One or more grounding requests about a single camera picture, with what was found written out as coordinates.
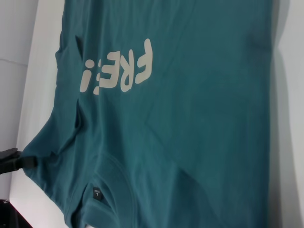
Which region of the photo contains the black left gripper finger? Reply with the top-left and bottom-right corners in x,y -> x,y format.
0,148 -> 38,174

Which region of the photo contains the teal t-shirt with beige print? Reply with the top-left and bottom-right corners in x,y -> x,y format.
22,0 -> 304,228

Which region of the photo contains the dark robot torso part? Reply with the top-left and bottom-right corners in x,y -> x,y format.
0,199 -> 15,228

